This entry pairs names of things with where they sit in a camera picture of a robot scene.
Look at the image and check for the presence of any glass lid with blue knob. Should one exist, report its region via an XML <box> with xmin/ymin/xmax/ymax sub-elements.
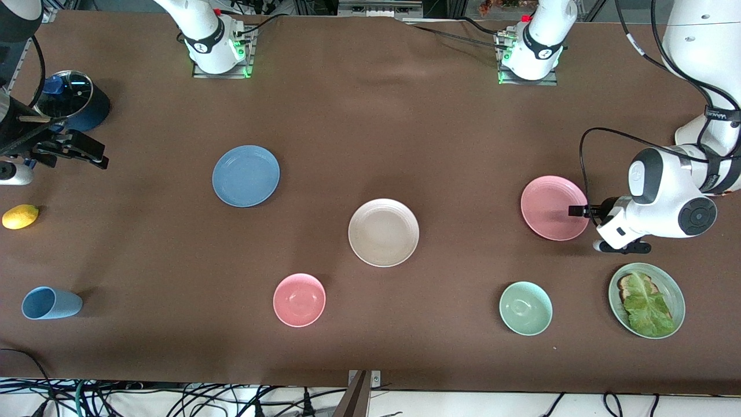
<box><xmin>33</xmin><ymin>70</ymin><xmax>94</xmax><ymax>120</ymax></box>

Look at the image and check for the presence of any toasted bread slice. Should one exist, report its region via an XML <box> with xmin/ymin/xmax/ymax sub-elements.
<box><xmin>617</xmin><ymin>273</ymin><xmax>659</xmax><ymax>303</ymax></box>

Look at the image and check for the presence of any black base cable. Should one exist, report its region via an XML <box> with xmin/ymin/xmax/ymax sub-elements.
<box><xmin>403</xmin><ymin>16</ymin><xmax>511</xmax><ymax>49</ymax></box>
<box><xmin>234</xmin><ymin>13</ymin><xmax>291</xmax><ymax>45</ymax></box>

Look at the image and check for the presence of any green plate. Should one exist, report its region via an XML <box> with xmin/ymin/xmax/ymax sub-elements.
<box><xmin>608</xmin><ymin>262</ymin><xmax>686</xmax><ymax>340</ymax></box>

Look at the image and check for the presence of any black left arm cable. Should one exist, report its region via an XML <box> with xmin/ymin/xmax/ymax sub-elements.
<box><xmin>579</xmin><ymin>0</ymin><xmax>741</xmax><ymax>207</ymax></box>

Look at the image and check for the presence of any yellow lemon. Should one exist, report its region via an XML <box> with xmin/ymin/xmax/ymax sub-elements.
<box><xmin>2</xmin><ymin>204</ymin><xmax>40</xmax><ymax>231</ymax></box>

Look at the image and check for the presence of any green lettuce leaf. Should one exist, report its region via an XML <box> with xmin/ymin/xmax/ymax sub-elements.
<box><xmin>622</xmin><ymin>272</ymin><xmax>677</xmax><ymax>338</ymax></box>

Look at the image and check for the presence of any blue plate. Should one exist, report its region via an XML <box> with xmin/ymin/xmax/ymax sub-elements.
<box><xmin>212</xmin><ymin>145</ymin><xmax>281</xmax><ymax>208</ymax></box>

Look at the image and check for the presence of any beige plate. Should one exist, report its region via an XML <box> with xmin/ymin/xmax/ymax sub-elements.
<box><xmin>348</xmin><ymin>199</ymin><xmax>420</xmax><ymax>268</ymax></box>

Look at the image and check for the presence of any brown table cover cloth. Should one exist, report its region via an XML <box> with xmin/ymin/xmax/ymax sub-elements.
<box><xmin>0</xmin><ymin>9</ymin><xmax>741</xmax><ymax>398</ymax></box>

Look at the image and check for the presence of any pink plate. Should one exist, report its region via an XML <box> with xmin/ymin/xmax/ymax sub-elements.
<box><xmin>520</xmin><ymin>175</ymin><xmax>590</xmax><ymax>242</ymax></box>

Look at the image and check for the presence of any blue cup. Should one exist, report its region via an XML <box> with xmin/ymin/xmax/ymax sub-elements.
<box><xmin>21</xmin><ymin>286</ymin><xmax>83</xmax><ymax>320</ymax></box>

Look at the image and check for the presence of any pink bowl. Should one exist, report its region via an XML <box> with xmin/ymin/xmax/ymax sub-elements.
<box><xmin>273</xmin><ymin>273</ymin><xmax>327</xmax><ymax>328</ymax></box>

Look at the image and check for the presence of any green bowl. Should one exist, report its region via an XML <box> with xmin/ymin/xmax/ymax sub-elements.
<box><xmin>499</xmin><ymin>281</ymin><xmax>553</xmax><ymax>336</ymax></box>

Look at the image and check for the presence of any dark camera post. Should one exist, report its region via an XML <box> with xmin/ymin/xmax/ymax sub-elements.
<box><xmin>332</xmin><ymin>371</ymin><xmax>371</xmax><ymax>417</ymax></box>

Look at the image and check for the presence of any dark blue saucepan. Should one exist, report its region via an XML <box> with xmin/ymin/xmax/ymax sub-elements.
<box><xmin>34</xmin><ymin>69</ymin><xmax>112</xmax><ymax>133</ymax></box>

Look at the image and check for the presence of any aluminium table edge rail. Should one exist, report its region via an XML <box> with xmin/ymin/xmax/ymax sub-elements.
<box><xmin>0</xmin><ymin>42</ymin><xmax>31</xmax><ymax>112</ymax></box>

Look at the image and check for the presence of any aluminium frame profile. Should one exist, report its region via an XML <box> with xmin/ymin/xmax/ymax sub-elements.
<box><xmin>20</xmin><ymin>0</ymin><xmax>60</xmax><ymax>24</ymax></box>

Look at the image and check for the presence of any grey metal mounting rail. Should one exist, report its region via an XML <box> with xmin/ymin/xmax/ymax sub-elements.
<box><xmin>338</xmin><ymin>0</ymin><xmax>424</xmax><ymax>19</ymax></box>

